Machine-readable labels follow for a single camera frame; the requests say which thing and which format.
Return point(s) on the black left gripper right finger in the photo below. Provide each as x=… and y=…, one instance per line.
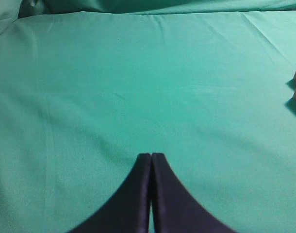
x=174, y=208

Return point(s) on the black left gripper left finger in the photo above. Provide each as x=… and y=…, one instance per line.
x=128, y=209

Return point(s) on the green cloth backdrop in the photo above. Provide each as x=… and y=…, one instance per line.
x=87, y=85

